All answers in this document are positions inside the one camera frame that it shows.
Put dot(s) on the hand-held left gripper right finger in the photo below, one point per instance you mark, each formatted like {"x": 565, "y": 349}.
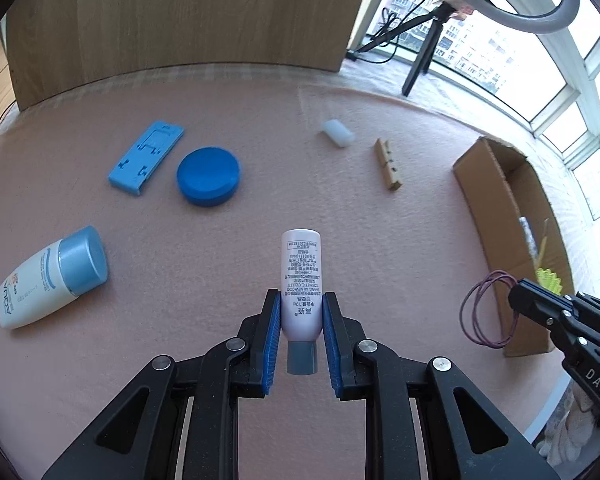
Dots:
{"x": 330, "y": 345}

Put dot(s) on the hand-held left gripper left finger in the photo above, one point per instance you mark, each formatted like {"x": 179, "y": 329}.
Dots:
{"x": 272, "y": 340}

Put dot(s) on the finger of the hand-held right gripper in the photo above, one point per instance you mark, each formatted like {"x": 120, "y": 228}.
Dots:
{"x": 550, "y": 321}
{"x": 570, "y": 302}

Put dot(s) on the small white bottle grey cap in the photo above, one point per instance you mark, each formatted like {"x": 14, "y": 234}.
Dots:
{"x": 300, "y": 270}

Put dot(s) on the white dotted tissue pack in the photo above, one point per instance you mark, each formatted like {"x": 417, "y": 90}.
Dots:
{"x": 527, "y": 237}

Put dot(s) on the purple hair band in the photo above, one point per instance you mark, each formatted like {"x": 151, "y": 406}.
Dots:
{"x": 463, "y": 310}

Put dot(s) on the cardboard box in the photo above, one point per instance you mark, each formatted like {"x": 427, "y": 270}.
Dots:
{"x": 485, "y": 195}

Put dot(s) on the yellow-green plastic item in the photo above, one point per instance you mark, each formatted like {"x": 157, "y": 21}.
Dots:
{"x": 550, "y": 280}

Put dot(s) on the white fluffy cloth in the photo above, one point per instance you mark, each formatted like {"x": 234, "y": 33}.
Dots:
{"x": 565, "y": 430}

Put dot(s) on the yellow black card ruler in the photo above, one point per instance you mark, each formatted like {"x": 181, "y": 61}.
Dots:
{"x": 543, "y": 247}

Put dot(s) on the round blue lid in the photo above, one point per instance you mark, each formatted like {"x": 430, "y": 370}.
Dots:
{"x": 207, "y": 175}

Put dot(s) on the wooden clothespin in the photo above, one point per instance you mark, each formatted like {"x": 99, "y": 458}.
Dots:
{"x": 387, "y": 165}

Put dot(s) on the translucent white plastic cap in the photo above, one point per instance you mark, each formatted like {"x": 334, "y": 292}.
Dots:
{"x": 337, "y": 133}

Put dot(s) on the blue plastic stand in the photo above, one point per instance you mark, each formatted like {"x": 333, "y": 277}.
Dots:
{"x": 140, "y": 160}

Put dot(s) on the white bottle blue cap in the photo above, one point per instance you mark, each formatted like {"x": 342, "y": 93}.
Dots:
{"x": 35, "y": 285}

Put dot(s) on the black tripod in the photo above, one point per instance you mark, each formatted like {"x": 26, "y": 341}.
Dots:
{"x": 422, "y": 60}

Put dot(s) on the light wooden board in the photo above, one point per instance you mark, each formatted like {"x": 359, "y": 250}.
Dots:
{"x": 180, "y": 20}

